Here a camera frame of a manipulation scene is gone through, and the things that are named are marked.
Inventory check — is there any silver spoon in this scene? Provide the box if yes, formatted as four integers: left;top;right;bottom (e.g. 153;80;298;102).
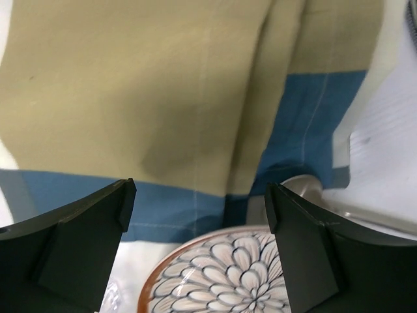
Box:
281;175;416;239

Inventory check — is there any blue beige checked placemat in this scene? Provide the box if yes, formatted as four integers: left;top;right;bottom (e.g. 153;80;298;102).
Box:
1;1;384;243

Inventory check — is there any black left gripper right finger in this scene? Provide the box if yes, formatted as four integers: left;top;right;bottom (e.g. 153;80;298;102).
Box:
265;184;416;312

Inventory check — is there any clear drinking glass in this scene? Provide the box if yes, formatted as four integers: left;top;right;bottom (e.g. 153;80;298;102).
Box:
99;278;122;313

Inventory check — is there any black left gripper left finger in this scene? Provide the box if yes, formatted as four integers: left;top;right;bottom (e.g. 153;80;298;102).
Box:
1;179;136;312

